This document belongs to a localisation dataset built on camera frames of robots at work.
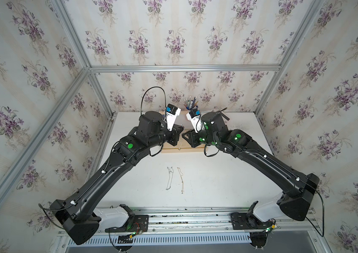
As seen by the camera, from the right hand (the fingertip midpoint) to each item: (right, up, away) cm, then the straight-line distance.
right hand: (186, 134), depth 69 cm
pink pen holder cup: (+5, +20, +42) cm, 47 cm away
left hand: (0, +3, -6) cm, 6 cm away
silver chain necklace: (-8, -22, +21) cm, 32 cm away
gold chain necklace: (-2, -27, +18) cm, 32 cm away
